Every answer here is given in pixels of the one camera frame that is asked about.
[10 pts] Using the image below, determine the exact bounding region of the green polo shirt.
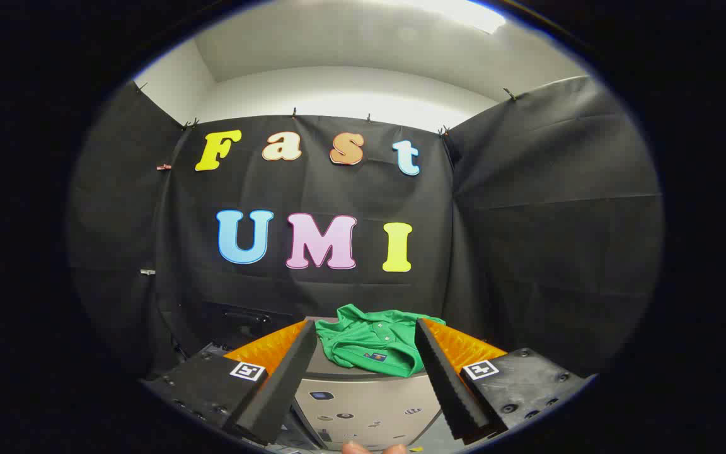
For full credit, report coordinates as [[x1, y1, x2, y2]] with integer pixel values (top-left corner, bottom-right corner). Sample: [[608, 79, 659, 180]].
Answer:
[[314, 304, 447, 379]]

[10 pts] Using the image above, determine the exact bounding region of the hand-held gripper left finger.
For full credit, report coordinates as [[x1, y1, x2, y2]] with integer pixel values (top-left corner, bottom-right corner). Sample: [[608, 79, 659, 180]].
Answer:
[[141, 318, 318, 445]]

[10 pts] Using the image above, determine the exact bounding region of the black backdrop cloth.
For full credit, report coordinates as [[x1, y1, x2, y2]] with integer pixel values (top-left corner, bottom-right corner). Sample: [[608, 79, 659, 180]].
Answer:
[[67, 76, 663, 379]]

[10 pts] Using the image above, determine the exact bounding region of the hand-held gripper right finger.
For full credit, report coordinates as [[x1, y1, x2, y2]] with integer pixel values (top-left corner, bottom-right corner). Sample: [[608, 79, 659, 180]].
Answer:
[[415, 317, 594, 441]]

